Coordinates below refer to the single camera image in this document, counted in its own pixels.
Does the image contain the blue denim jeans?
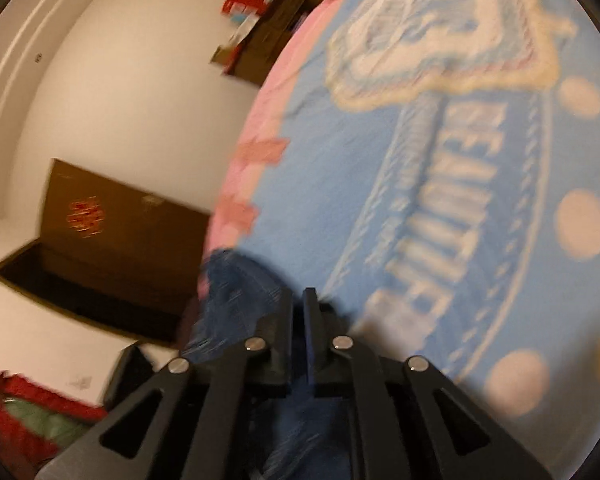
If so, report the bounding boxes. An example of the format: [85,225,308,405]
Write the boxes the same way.
[180,249,352,480]

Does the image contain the brown cardboard box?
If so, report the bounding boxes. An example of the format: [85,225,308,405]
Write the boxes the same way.
[209,46,243,76]

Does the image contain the blue and pink printed blanket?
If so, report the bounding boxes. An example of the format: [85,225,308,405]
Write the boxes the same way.
[202,0,600,480]

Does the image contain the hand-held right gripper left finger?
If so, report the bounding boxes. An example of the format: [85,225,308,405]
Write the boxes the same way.
[35,289,294,480]

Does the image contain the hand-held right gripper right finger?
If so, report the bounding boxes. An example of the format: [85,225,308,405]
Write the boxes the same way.
[304,287,552,480]

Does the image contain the brown wooden desk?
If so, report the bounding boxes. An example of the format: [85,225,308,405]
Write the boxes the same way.
[225,0,333,88]

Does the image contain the red and green cloth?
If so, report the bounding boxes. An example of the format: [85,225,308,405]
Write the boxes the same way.
[0,372,108,466]

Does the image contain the brown wooden door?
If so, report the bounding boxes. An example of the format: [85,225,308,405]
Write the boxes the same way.
[39,158,212,347]

